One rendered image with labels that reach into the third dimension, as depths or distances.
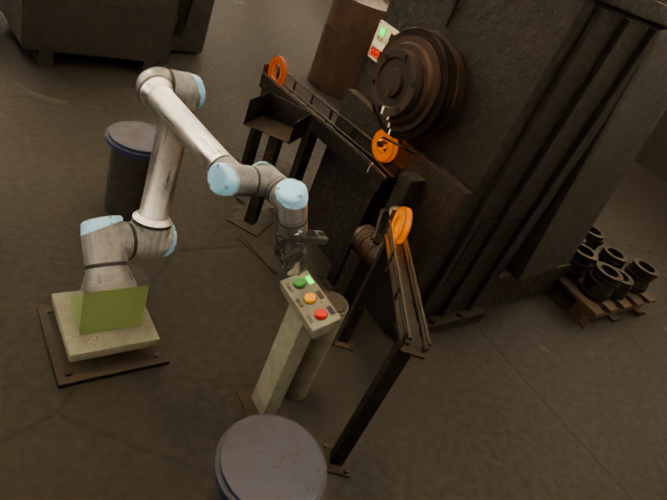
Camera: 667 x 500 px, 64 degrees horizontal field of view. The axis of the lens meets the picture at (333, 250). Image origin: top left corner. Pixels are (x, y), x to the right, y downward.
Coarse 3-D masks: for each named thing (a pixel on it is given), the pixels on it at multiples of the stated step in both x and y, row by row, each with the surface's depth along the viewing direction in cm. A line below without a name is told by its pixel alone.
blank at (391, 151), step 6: (378, 132) 252; (384, 132) 249; (378, 138) 252; (390, 138) 246; (372, 144) 256; (390, 144) 246; (372, 150) 256; (378, 150) 253; (390, 150) 247; (396, 150) 247; (378, 156) 253; (384, 156) 250; (390, 156) 247; (384, 162) 252
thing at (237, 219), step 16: (272, 96) 281; (256, 112) 278; (272, 112) 285; (288, 112) 282; (304, 112) 278; (256, 128) 271; (272, 128) 276; (288, 128) 282; (304, 128) 277; (272, 144) 278; (288, 144) 267; (272, 160) 283; (256, 208) 300; (240, 224) 303; (256, 224) 308
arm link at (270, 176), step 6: (258, 162) 162; (264, 162) 162; (258, 168) 156; (264, 168) 158; (270, 168) 160; (264, 174) 156; (270, 174) 157; (276, 174) 158; (282, 174) 160; (264, 180) 155; (270, 180) 157; (276, 180) 156; (282, 180) 156; (264, 186) 156; (270, 186) 156; (258, 192) 156; (264, 192) 158
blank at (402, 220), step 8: (400, 208) 220; (408, 208) 216; (400, 216) 218; (408, 216) 213; (392, 224) 224; (400, 224) 215; (408, 224) 212; (400, 232) 213; (408, 232) 213; (400, 240) 215
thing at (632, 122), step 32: (640, 64) 226; (640, 96) 242; (608, 128) 247; (640, 128) 262; (608, 160) 267; (576, 192) 273; (608, 192) 294; (544, 224) 287; (576, 224) 299; (544, 256) 306; (512, 288) 326; (544, 288) 354
